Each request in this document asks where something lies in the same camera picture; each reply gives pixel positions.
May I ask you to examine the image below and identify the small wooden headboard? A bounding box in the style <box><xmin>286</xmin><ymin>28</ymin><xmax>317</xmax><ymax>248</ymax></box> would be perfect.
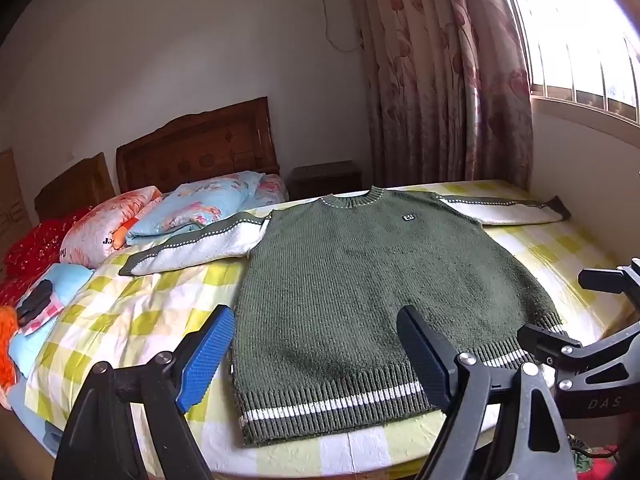
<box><xmin>34</xmin><ymin>152</ymin><xmax>116</xmax><ymax>221</ymax></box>

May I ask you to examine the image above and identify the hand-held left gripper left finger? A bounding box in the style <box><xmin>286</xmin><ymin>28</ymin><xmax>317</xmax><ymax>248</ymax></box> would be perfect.
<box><xmin>52</xmin><ymin>304</ymin><xmax>236</xmax><ymax>480</ymax></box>

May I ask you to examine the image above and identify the orange fluffy item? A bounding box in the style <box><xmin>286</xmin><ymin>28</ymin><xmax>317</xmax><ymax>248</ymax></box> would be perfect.
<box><xmin>0</xmin><ymin>305</ymin><xmax>20</xmax><ymax>392</ymax></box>

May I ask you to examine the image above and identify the yellow checked bed sheet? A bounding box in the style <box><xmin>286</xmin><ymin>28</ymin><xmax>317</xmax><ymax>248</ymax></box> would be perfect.
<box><xmin>7</xmin><ymin>179</ymin><xmax>640</xmax><ymax>480</ymax></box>

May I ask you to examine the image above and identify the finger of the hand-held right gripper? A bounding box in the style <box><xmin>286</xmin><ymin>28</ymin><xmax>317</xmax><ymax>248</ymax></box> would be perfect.
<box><xmin>577</xmin><ymin>258</ymin><xmax>640</xmax><ymax>303</ymax></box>
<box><xmin>516</xmin><ymin>320</ymin><xmax>640</xmax><ymax>378</ymax></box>

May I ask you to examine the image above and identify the wooden wardrobe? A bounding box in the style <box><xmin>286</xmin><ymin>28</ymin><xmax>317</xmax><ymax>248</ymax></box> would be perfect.
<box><xmin>0</xmin><ymin>147</ymin><xmax>33</xmax><ymax>281</ymax></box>

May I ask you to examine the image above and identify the green knit sweater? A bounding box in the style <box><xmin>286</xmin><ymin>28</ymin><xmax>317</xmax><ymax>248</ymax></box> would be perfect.
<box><xmin>119</xmin><ymin>186</ymin><xmax>572</xmax><ymax>448</ymax></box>

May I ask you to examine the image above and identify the light blue floral quilt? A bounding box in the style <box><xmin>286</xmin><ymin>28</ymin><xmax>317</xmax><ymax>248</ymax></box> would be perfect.
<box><xmin>125</xmin><ymin>171</ymin><xmax>290</xmax><ymax>247</ymax></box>

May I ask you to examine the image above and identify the dark wooden nightstand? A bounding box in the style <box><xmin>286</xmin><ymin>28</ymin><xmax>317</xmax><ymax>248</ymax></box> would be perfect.
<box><xmin>291</xmin><ymin>161</ymin><xmax>363</xmax><ymax>203</ymax></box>

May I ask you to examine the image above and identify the pink floral curtain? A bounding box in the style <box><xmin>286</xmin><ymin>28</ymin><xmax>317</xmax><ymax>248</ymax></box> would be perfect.
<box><xmin>342</xmin><ymin>0</ymin><xmax>535</xmax><ymax>191</ymax></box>

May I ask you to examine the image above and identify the pink checked cloth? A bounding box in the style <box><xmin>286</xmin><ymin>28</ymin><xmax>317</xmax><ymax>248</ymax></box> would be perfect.
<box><xmin>17</xmin><ymin>287</ymin><xmax>66</xmax><ymax>336</ymax></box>

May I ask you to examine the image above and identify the barred window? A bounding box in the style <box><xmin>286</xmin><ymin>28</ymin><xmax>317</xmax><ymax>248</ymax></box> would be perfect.
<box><xmin>500</xmin><ymin>0</ymin><xmax>640</xmax><ymax>126</ymax></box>

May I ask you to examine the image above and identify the black object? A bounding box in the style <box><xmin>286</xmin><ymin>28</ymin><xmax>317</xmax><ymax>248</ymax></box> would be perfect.
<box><xmin>15</xmin><ymin>280</ymin><xmax>54</xmax><ymax>325</ymax></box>

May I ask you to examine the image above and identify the large wooden headboard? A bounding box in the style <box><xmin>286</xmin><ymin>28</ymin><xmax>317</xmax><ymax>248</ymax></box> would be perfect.
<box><xmin>116</xmin><ymin>96</ymin><xmax>281</xmax><ymax>196</ymax></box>

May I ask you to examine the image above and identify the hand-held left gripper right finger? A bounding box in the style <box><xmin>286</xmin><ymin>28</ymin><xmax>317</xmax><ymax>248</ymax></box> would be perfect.
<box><xmin>395</xmin><ymin>305</ymin><xmax>576</xmax><ymax>480</ymax></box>

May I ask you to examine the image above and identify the orange floral pillow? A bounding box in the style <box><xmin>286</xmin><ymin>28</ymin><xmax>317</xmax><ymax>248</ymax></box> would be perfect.
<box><xmin>60</xmin><ymin>186</ymin><xmax>163</xmax><ymax>268</ymax></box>

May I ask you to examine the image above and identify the air conditioner cable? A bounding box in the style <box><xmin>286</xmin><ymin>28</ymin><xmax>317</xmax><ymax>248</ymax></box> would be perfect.
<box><xmin>319</xmin><ymin>0</ymin><xmax>364</xmax><ymax>54</ymax></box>

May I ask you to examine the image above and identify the red patterned blanket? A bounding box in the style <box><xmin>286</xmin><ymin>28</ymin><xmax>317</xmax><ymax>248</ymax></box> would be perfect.
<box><xmin>0</xmin><ymin>205</ymin><xmax>96</xmax><ymax>307</ymax></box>

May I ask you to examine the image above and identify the plain light blue pillow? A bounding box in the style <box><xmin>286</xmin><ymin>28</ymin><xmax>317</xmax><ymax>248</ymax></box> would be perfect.
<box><xmin>7</xmin><ymin>262</ymin><xmax>96</xmax><ymax>380</ymax></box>

